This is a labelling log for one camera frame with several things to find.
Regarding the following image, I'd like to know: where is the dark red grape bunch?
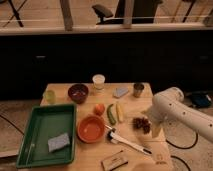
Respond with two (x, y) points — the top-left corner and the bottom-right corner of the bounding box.
(132, 117), (151, 134)

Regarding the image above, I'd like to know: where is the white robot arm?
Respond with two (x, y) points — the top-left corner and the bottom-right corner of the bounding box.
(147, 87), (213, 143)

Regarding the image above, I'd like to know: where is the orange red bowl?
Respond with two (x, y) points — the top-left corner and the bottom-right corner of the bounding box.
(77, 115), (105, 143)

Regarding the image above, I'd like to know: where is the dark maroon bowl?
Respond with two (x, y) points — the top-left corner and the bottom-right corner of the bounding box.
(68, 83), (89, 104)

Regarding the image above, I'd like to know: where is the yellow corn cob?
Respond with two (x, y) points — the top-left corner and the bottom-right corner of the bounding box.
(116, 102), (124, 123)

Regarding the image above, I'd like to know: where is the metal cup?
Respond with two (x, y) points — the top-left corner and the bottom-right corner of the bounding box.
(133, 83), (144, 98)

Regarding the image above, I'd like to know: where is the green cucumber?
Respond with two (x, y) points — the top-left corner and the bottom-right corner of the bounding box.
(107, 104), (116, 125)

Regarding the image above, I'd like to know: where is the small wooden block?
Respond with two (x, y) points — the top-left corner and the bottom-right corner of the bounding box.
(101, 150), (128, 171)

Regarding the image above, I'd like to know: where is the dark blue floor object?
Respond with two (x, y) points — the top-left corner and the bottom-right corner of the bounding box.
(190, 93), (212, 108)

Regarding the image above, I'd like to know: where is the grey blue sponge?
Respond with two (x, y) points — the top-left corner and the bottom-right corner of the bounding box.
(113, 87), (129, 98)

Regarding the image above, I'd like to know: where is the orange tomato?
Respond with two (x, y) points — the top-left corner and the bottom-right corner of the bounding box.
(94, 103), (105, 116)

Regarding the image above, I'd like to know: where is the white plastic cup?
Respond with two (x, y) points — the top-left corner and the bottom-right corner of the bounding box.
(92, 74), (105, 91)

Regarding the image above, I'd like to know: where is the grey sponge in tray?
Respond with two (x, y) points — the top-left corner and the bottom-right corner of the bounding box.
(48, 133), (70, 152)

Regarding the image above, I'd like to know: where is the green plastic tray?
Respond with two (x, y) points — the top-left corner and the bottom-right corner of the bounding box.
(16, 104), (76, 169)

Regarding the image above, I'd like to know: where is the green translucent cup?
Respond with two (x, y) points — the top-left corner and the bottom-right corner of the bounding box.
(43, 90), (56, 104)

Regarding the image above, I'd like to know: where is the black office chair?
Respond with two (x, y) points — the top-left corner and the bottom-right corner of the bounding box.
(92, 0), (162, 25)

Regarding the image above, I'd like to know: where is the black floor cable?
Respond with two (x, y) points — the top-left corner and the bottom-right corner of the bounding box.
(165, 131), (200, 150)

